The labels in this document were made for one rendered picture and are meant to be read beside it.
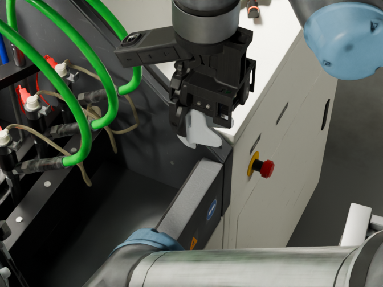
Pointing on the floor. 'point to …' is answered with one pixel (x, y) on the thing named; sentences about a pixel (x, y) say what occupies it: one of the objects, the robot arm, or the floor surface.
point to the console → (266, 138)
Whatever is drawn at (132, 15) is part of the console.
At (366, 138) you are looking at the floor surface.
